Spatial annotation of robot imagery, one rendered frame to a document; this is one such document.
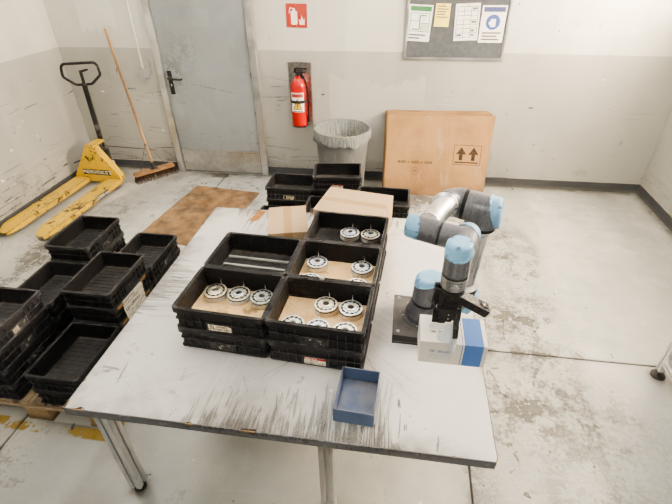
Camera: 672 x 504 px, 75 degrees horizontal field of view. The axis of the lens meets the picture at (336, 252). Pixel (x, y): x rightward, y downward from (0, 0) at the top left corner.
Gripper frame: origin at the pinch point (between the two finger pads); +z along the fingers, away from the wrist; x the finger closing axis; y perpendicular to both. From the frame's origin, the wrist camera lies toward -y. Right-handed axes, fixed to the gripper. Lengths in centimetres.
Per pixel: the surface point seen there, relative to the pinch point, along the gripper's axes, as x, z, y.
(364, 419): 7.4, 37.3, 26.1
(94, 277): -86, 61, 199
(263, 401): 2, 41, 65
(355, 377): -12, 39, 31
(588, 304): -159, 113, -121
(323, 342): -17, 26, 45
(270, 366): -15, 41, 67
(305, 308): -38, 28, 56
